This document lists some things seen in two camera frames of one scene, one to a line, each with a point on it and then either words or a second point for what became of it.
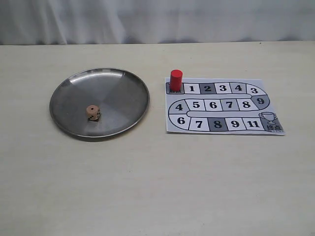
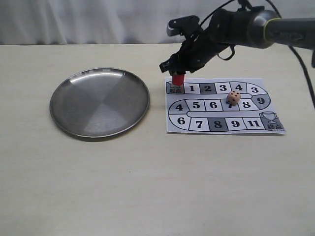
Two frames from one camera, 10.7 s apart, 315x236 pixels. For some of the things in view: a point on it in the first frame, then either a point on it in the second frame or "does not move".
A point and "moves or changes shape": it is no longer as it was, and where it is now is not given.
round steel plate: [122, 98] does not move
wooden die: [93, 112] -> [233, 98]
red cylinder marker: [175, 80] moves or changes shape
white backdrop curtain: [43, 22] does not move
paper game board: [220, 106] does not move
